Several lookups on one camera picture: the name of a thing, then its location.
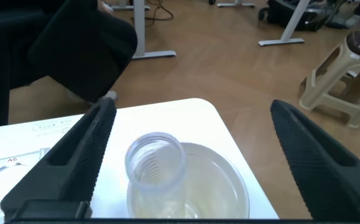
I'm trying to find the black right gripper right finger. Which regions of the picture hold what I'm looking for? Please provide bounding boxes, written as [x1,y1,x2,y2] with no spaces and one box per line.
[270,99,360,221]

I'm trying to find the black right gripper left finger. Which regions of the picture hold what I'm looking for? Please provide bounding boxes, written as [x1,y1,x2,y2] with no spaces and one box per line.
[0,98,118,219]

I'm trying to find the black wheeled robot base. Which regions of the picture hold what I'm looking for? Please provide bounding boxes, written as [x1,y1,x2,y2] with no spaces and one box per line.
[258,0,335,32]

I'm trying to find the beige plastic stool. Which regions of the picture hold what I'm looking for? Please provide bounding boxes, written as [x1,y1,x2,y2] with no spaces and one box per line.
[298,30,360,129]

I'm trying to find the blue white paper cup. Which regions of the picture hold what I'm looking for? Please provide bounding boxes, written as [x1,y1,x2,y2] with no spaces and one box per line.
[126,142,251,219]

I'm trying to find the person in black sweater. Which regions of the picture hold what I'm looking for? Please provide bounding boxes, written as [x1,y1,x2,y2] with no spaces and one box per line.
[27,0,139,103]

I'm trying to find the black office chair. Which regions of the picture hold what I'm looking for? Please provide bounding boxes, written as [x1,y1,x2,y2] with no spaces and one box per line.
[0,9,48,127]

